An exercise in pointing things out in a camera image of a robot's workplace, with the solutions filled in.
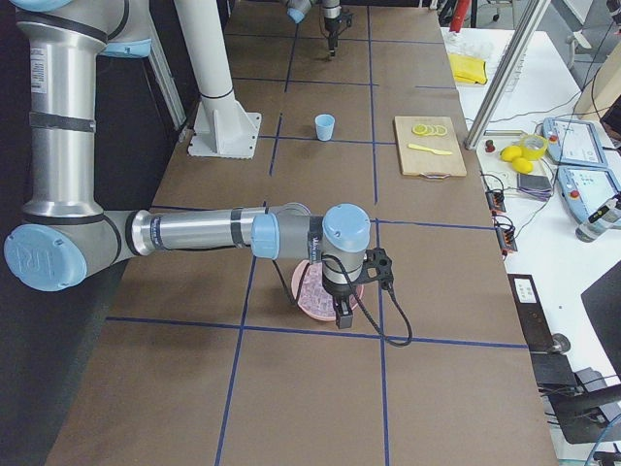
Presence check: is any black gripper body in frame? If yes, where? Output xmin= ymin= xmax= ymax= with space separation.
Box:
xmin=322 ymin=264 xmax=364 ymax=300
xmin=324 ymin=17 xmax=341 ymax=39

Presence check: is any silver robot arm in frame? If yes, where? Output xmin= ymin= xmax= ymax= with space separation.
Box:
xmin=4 ymin=1 xmax=372 ymax=328
xmin=280 ymin=0 xmax=343 ymax=57

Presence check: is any clear ice cubes pile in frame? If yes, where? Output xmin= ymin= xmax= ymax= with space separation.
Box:
xmin=298 ymin=264 xmax=336 ymax=321

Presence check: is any light blue plastic cup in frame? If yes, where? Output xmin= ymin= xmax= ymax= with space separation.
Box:
xmin=314 ymin=114 xmax=336 ymax=142

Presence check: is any pink bowl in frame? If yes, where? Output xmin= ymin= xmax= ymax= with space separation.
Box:
xmin=290 ymin=259 xmax=365 ymax=322

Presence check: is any lemon slice bottom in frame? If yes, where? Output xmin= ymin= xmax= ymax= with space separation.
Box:
xmin=411 ymin=124 xmax=429 ymax=136

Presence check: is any white pillar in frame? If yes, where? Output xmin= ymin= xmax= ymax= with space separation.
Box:
xmin=175 ymin=0 xmax=233 ymax=99

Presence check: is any yellow cloth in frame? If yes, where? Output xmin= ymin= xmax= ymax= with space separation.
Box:
xmin=448 ymin=53 xmax=488 ymax=84

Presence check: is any bamboo cutting board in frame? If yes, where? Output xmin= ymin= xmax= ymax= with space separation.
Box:
xmin=393 ymin=116 xmax=467 ymax=179

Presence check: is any yellow plastic knife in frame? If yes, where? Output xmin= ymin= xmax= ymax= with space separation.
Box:
xmin=408 ymin=144 xmax=453 ymax=155

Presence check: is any black power strip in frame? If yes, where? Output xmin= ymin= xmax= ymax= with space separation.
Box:
xmin=485 ymin=189 xmax=507 ymax=216

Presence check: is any whole lemon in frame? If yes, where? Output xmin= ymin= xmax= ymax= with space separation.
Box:
xmin=511 ymin=157 xmax=534 ymax=175
xmin=501 ymin=146 xmax=522 ymax=162

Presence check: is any yellow tape roll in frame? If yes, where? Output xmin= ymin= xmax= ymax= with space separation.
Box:
xmin=519 ymin=134 xmax=548 ymax=161

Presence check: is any teach pendant upper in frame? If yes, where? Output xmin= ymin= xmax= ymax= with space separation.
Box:
xmin=541 ymin=117 xmax=608 ymax=168

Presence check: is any teach pendant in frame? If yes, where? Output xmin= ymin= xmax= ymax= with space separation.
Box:
xmin=541 ymin=117 xmax=608 ymax=168
xmin=557 ymin=165 xmax=620 ymax=223

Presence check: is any teach pendant lower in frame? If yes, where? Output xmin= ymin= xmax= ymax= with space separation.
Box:
xmin=557 ymin=165 xmax=620 ymax=223

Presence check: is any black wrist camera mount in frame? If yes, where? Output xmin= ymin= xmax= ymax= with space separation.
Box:
xmin=339 ymin=10 xmax=353 ymax=29
xmin=357 ymin=248 xmax=394 ymax=291

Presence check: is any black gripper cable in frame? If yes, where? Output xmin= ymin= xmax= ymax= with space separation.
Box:
xmin=271 ymin=251 xmax=413 ymax=348

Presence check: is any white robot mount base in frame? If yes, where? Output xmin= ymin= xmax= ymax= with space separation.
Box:
xmin=188 ymin=97 xmax=262 ymax=159

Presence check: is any aluminium frame post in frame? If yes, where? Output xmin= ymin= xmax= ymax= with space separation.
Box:
xmin=464 ymin=0 xmax=551 ymax=150

